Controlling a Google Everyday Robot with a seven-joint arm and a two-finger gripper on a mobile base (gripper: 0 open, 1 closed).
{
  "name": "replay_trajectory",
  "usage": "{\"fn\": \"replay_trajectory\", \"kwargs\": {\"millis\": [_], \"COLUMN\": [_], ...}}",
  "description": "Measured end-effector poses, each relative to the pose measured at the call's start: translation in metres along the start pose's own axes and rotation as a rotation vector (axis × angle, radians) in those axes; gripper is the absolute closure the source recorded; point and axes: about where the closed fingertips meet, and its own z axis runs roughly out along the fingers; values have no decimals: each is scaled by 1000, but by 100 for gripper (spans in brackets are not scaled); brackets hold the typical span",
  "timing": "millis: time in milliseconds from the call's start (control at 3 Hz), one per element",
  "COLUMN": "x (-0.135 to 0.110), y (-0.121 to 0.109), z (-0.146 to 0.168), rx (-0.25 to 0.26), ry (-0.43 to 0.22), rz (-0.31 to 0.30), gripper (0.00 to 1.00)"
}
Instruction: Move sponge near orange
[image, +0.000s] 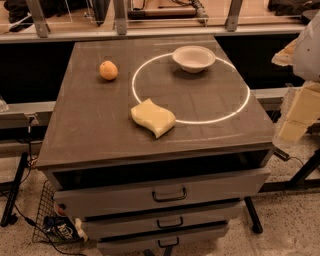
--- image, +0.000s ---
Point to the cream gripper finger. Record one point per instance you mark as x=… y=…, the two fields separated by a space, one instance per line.
x=304 y=111
x=285 y=56

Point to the yellow wavy sponge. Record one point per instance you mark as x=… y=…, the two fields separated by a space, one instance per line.
x=157 y=119

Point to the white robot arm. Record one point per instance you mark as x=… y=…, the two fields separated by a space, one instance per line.
x=303 y=54

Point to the white bowl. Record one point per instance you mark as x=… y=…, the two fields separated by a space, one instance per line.
x=193 y=59

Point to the black right stand leg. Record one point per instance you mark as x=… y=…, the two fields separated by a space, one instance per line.
x=256 y=224

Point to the black stand leg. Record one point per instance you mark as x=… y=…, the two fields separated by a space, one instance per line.
x=256 y=224
x=10 y=190

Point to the grey drawer cabinet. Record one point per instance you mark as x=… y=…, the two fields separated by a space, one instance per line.
x=92 y=140

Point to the orange fruit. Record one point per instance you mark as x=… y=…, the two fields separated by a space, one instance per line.
x=108 y=70

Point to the blue snack bag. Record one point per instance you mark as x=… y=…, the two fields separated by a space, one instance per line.
x=60 y=227

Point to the black left stand leg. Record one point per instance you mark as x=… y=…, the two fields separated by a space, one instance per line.
x=10 y=190

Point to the bottom drawer with handle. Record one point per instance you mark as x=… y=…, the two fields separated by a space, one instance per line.
x=161 y=239

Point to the drawer with handle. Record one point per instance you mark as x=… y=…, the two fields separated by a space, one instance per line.
x=161 y=239
x=162 y=220
x=159 y=194

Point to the middle drawer with handle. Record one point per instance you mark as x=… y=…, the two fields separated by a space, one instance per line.
x=162 y=220

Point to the top drawer with handle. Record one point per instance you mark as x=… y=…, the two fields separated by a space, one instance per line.
x=159 y=194

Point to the wire mesh basket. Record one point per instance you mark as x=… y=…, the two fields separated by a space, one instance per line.
x=46 y=208

